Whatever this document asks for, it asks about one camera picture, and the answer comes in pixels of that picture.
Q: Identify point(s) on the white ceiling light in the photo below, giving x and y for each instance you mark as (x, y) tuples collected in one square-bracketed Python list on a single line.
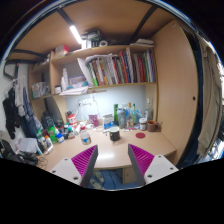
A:
[(76, 34)]

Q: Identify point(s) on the bottle with green cap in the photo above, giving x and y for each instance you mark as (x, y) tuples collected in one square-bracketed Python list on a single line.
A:
[(134, 115)]

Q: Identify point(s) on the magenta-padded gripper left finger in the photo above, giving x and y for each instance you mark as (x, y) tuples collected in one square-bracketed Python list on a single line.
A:
[(83, 163)]

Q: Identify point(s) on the dark hanging clothes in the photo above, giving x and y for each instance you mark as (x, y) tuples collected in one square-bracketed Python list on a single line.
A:
[(11, 113)]

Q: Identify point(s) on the white wall socket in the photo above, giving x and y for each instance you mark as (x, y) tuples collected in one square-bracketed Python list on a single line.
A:
[(86, 103)]

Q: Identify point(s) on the pink packet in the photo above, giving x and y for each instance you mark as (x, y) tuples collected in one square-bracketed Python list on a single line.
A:
[(94, 120)]

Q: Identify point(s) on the flat round red coaster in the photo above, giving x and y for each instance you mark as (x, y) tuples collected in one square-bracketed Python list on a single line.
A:
[(140, 135)]

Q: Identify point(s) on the clear glass bottle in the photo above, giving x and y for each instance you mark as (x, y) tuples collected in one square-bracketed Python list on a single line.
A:
[(149, 111)]

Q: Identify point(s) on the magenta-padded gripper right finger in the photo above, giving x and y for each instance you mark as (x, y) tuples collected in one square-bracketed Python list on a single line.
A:
[(143, 161)]

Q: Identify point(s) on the red and white can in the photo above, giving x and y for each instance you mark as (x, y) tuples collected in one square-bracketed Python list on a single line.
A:
[(71, 120)]

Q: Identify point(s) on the wooden shelf unit with books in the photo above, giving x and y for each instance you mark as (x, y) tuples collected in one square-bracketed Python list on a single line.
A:
[(110, 70)]

